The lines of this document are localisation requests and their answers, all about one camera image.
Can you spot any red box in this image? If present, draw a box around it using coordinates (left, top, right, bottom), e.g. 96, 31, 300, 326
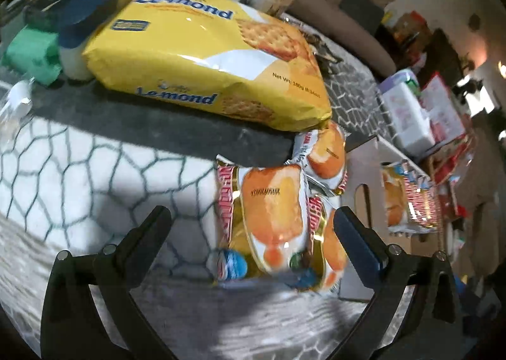
418, 71, 468, 144

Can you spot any white bottle with blue cap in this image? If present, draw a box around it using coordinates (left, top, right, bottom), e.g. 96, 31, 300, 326
59, 0, 120, 81

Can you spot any row of gold cake packets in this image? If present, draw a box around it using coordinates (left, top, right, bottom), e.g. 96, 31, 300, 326
380, 160, 440, 235

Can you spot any white container box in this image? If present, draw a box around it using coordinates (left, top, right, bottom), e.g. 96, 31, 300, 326
339, 131, 441, 302

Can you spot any white tissue pack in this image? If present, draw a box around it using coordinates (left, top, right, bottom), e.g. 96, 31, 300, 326
379, 81, 436, 156

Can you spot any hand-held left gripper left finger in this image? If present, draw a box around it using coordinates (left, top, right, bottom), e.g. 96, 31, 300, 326
40, 205, 178, 360

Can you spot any dark brown snack packet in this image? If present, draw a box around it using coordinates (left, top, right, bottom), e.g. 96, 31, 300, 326
304, 31, 341, 65

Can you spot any yellow cracker packet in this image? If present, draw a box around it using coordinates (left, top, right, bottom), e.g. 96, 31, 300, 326
82, 0, 333, 132

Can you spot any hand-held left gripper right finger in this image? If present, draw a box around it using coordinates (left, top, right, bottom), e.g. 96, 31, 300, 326
333, 206, 463, 360

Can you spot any green pack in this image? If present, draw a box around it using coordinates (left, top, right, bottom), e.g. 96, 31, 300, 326
1, 25, 63, 86

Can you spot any clear plastic wrapper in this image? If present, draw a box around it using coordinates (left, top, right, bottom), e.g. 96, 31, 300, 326
0, 80, 35, 136

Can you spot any gold cake snack packet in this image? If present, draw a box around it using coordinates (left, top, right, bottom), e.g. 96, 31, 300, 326
290, 122, 349, 196
214, 155, 329, 290
310, 194, 349, 294

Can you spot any white honeycomb pattern rug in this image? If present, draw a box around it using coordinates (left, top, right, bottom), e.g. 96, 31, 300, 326
0, 113, 224, 266

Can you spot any grey cobble pattern mat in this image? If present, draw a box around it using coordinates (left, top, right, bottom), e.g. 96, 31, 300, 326
282, 14, 397, 147

